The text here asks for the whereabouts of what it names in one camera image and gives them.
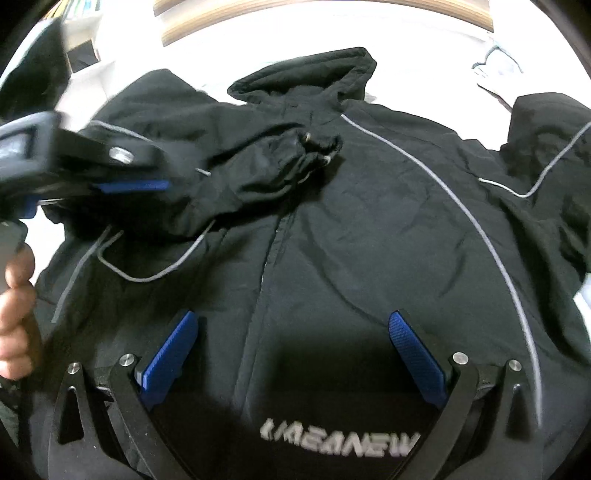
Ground black jacket with grey piping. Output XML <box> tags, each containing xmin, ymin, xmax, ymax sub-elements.
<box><xmin>19</xmin><ymin>48</ymin><xmax>590</xmax><ymax>479</ymax></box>

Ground person's left hand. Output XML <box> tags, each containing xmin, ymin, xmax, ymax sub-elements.
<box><xmin>0</xmin><ymin>244</ymin><xmax>43</xmax><ymax>381</ymax></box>

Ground small box on shelf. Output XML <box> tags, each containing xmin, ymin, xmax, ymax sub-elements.
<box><xmin>66</xmin><ymin>40</ymin><xmax>99</xmax><ymax>73</ymax></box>

